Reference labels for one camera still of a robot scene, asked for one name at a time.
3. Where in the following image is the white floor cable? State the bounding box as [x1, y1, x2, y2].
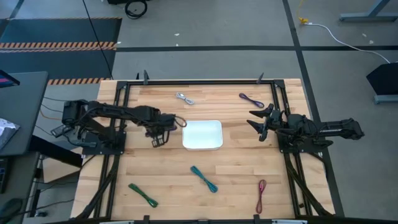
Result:
[305, 22, 391, 64]

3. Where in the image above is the thin black floor cable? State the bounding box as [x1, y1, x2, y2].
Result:
[81, 0, 114, 80]

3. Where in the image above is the silver foil bag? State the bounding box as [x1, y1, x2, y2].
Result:
[0, 118, 21, 151]

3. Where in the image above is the coiled black cable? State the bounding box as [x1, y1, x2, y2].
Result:
[124, 0, 149, 20]

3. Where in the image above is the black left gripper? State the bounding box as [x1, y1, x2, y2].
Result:
[151, 113, 178, 148]

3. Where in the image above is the black hazard-striped floor mat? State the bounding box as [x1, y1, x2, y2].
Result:
[0, 17, 123, 86]

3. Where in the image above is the white plastic tray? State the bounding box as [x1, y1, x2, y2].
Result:
[182, 119, 224, 151]

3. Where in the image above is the black computer mouse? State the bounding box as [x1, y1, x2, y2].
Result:
[0, 198, 23, 220]

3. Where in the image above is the white USB-C cable bundle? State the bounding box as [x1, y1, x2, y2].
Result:
[175, 91, 195, 105]

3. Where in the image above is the grey metal table leg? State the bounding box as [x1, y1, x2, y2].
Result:
[339, 0, 398, 23]

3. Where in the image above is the yellow extension cable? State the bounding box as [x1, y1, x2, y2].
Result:
[296, 0, 310, 26]

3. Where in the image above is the grey side desk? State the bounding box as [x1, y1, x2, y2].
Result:
[0, 71, 49, 157]

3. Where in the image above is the teal USB-C cable bundle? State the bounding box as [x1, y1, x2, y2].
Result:
[190, 165, 219, 194]

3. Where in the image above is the dark monitor screen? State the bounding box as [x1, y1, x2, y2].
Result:
[0, 69, 21, 89]

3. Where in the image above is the black aluminium table frame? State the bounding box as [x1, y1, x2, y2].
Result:
[74, 78, 336, 224]

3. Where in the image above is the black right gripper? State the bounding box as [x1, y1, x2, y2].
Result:
[247, 103, 285, 142]

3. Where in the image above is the black box on grey stand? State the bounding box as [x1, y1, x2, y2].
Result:
[366, 62, 398, 105]

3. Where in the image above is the purple USB-C cable bundle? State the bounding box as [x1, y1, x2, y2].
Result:
[238, 92, 265, 109]

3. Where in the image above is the green USB-C cable bundle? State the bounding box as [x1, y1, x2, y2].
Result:
[127, 182, 159, 208]

